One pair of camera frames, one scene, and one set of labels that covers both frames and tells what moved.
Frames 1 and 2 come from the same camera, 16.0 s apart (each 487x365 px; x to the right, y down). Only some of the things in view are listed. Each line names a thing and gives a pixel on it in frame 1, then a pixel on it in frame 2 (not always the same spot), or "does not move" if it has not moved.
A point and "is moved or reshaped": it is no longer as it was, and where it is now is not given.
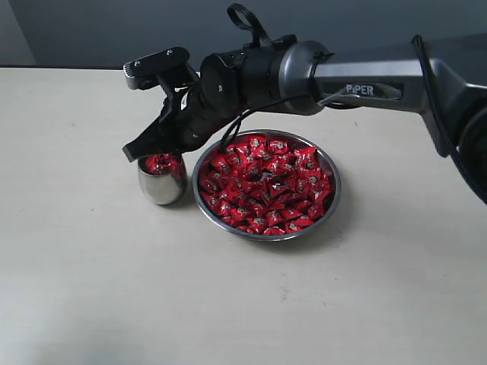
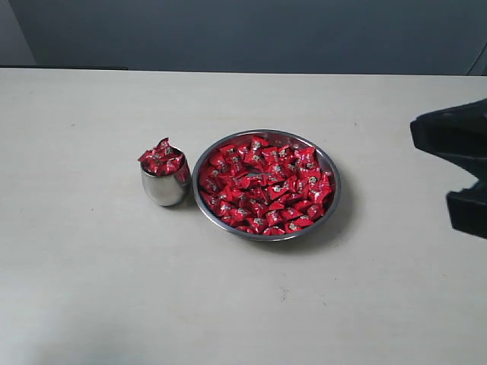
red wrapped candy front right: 292,226 does not move
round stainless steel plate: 231,231 does not move
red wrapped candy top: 257,144 does not move
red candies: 165,164 is moved or reshaped
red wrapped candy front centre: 259,224 does not move
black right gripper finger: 153,139 → 459,134
